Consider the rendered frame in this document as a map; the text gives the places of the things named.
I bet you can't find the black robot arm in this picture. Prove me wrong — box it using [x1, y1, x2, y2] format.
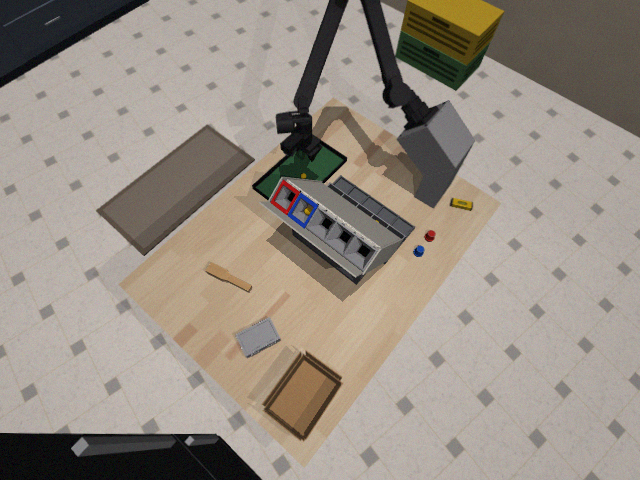
[276, 0, 439, 157]

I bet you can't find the green tray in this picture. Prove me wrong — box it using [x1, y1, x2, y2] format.
[252, 138, 347, 200]

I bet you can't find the brown wire brush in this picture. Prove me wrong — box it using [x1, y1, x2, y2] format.
[205, 262, 252, 292]

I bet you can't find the blue square frame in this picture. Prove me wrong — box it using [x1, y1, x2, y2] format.
[287, 193, 318, 228]

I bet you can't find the brown cardboard box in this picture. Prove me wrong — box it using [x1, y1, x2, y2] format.
[262, 350, 343, 441]

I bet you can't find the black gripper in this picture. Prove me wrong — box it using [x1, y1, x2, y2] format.
[296, 131, 322, 162]

